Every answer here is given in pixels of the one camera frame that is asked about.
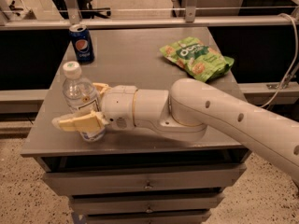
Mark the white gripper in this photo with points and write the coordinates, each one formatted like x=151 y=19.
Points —
x=118 y=106

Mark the clear plastic water bottle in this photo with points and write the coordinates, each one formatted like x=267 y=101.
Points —
x=81 y=96

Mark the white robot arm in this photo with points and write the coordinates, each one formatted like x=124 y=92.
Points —
x=185 y=111

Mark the green rice chip bag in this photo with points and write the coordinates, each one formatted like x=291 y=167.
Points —
x=200 y=61

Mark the blue Pepsi can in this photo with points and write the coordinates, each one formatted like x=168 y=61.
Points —
x=82 y=43

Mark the top grey drawer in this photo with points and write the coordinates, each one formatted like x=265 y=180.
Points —
x=144 y=179

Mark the grey drawer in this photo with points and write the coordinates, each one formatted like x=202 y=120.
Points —
x=181 y=217
x=144 y=179
x=146 y=204

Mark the bottom grey drawer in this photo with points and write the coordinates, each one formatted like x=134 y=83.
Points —
x=181 y=217

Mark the middle grey drawer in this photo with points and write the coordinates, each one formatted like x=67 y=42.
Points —
x=146 y=204

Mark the metal railing frame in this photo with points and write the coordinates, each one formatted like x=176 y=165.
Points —
x=43 y=14

